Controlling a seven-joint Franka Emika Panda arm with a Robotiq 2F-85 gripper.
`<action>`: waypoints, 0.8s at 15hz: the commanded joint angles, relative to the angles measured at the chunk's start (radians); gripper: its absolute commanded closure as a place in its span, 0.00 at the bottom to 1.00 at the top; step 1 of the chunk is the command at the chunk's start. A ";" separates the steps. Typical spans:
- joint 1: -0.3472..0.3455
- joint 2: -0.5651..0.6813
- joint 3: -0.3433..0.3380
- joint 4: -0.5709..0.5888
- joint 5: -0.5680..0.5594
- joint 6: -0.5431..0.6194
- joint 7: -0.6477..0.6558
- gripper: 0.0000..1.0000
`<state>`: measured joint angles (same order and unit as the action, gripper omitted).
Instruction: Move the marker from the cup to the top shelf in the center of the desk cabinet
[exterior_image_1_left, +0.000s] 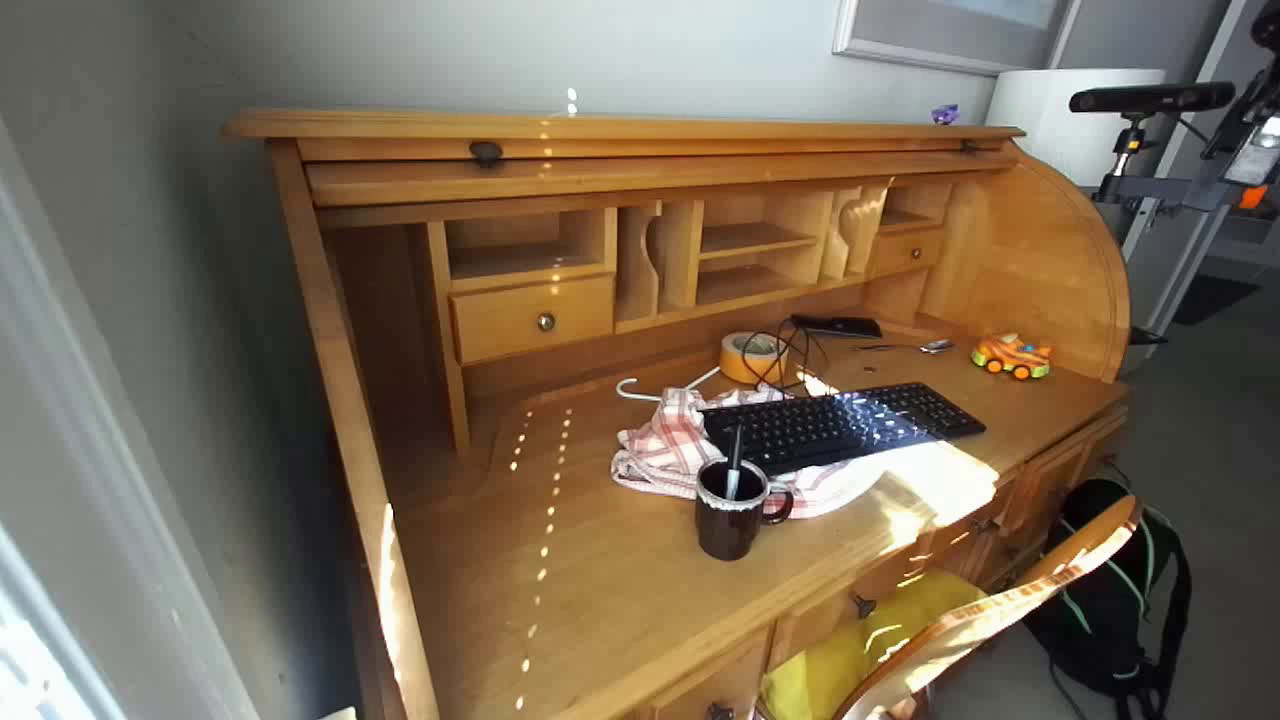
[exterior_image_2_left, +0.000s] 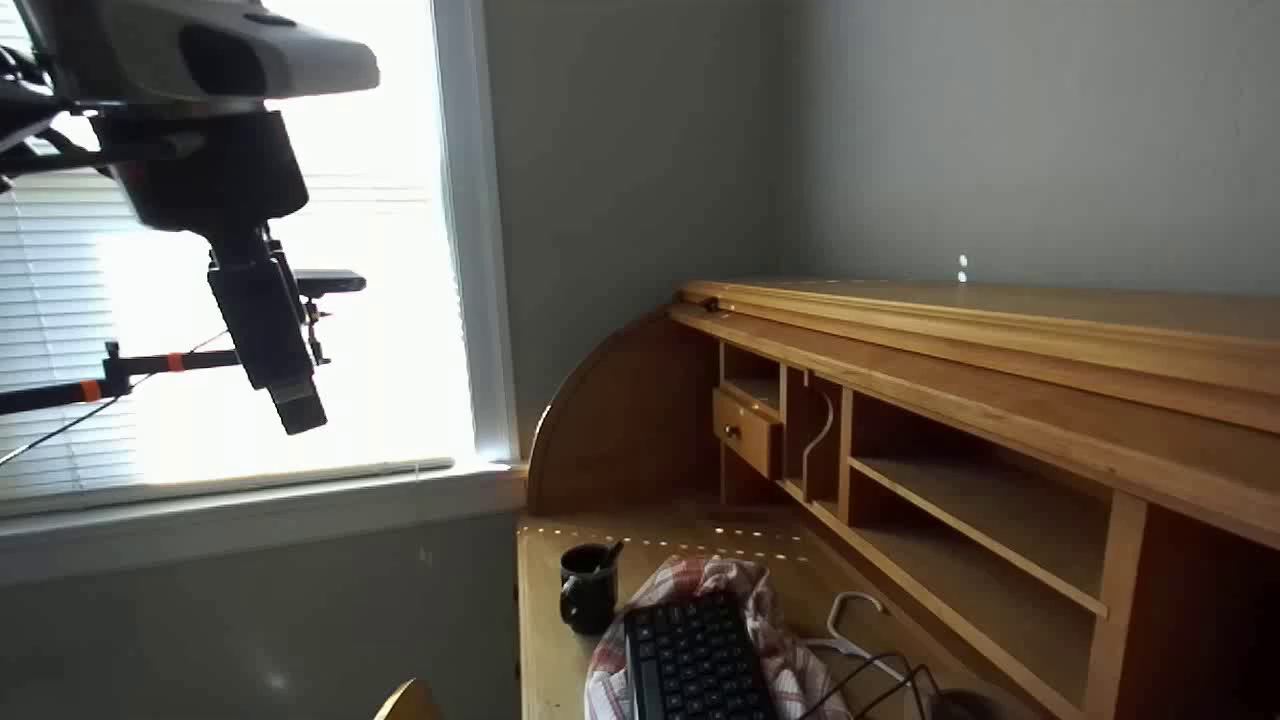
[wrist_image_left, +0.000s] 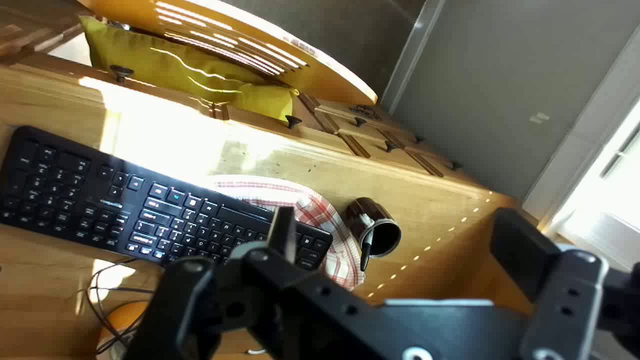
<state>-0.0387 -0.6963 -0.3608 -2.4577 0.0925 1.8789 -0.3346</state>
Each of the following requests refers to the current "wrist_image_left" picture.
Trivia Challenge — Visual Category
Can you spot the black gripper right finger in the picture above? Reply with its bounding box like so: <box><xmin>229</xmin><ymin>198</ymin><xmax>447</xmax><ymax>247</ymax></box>
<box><xmin>489</xmin><ymin>208</ymin><xmax>608</xmax><ymax>360</ymax></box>

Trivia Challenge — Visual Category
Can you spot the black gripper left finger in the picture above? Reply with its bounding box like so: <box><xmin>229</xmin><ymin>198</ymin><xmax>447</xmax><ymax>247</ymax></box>
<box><xmin>124</xmin><ymin>207</ymin><xmax>298</xmax><ymax>360</ymax></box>

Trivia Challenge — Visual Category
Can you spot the black and white marker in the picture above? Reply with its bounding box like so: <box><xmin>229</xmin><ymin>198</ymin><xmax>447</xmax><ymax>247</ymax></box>
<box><xmin>360</xmin><ymin>228</ymin><xmax>374</xmax><ymax>272</ymax></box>

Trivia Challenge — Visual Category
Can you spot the wooden desk cabinet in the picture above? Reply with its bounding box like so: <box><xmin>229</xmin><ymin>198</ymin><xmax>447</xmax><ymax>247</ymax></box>
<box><xmin>0</xmin><ymin>0</ymin><xmax>530</xmax><ymax>360</ymax></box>

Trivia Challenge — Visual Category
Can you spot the dark brown cup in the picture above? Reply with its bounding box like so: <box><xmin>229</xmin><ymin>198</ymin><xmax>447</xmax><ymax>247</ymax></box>
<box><xmin>343</xmin><ymin>198</ymin><xmax>402</xmax><ymax>257</ymax></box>

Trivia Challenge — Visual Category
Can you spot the red white checkered cloth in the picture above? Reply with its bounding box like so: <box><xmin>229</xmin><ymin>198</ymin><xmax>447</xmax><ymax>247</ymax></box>
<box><xmin>203</xmin><ymin>175</ymin><xmax>365</xmax><ymax>290</ymax></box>

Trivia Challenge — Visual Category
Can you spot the black computer keyboard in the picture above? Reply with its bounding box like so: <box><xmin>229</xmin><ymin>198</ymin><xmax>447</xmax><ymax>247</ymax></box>
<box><xmin>0</xmin><ymin>124</ymin><xmax>333</xmax><ymax>272</ymax></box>

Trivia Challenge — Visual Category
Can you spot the yellow padded envelope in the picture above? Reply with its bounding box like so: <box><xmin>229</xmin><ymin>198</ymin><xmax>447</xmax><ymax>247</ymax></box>
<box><xmin>80</xmin><ymin>16</ymin><xmax>298</xmax><ymax>122</ymax></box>

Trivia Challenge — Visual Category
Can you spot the black cable on desk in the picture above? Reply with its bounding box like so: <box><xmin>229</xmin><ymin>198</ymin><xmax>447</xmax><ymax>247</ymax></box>
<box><xmin>85</xmin><ymin>260</ymin><xmax>156</xmax><ymax>356</ymax></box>

